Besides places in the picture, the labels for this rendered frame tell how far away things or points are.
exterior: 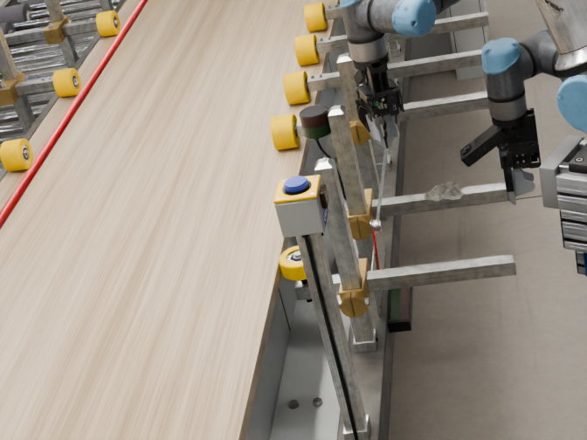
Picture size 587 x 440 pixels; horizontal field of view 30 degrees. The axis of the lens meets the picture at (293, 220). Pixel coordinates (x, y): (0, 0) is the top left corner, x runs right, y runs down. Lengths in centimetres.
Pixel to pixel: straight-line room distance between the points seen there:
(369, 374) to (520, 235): 172
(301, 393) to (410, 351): 110
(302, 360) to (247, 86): 93
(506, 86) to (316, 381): 71
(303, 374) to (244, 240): 31
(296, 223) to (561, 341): 169
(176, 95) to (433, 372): 109
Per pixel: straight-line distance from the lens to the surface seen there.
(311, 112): 224
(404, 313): 229
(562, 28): 185
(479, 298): 352
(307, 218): 172
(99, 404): 196
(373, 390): 211
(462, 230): 387
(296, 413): 224
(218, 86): 306
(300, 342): 242
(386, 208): 237
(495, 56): 219
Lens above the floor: 203
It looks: 29 degrees down
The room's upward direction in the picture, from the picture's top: 14 degrees counter-clockwise
